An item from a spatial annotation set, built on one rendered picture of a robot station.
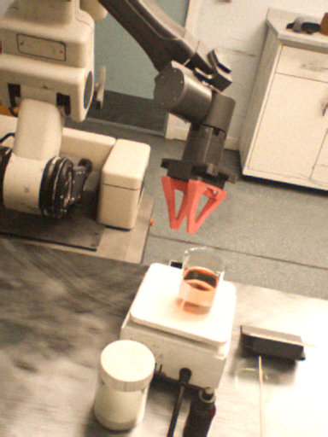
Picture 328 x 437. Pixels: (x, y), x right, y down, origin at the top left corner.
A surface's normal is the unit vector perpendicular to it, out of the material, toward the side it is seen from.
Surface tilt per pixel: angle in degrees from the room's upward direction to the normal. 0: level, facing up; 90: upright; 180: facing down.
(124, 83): 90
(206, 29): 90
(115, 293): 0
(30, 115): 64
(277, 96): 90
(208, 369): 90
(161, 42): 99
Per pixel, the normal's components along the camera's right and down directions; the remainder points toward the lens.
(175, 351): -0.21, 0.46
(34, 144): 0.01, 0.07
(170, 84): -0.67, -0.18
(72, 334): 0.18, -0.85
